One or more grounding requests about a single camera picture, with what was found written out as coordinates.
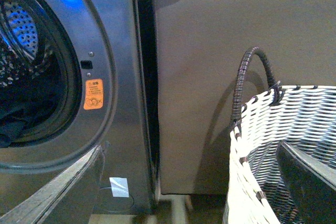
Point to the grey front-load washing machine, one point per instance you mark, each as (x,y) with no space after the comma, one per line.
(49,49)

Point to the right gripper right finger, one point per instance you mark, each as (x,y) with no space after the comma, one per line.
(311,184)

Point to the orange warning sticker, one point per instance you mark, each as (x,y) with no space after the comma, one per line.
(94,94)

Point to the dark blue garment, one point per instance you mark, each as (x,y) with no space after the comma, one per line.
(18,116)

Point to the dark wrapped basket handle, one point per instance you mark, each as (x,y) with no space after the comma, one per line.
(236,114)

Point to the white tape piece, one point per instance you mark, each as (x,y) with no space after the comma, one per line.
(119,187)

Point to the white woven laundry basket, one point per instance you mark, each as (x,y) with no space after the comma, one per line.
(304,118)

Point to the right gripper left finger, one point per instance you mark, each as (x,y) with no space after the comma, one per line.
(68,198)

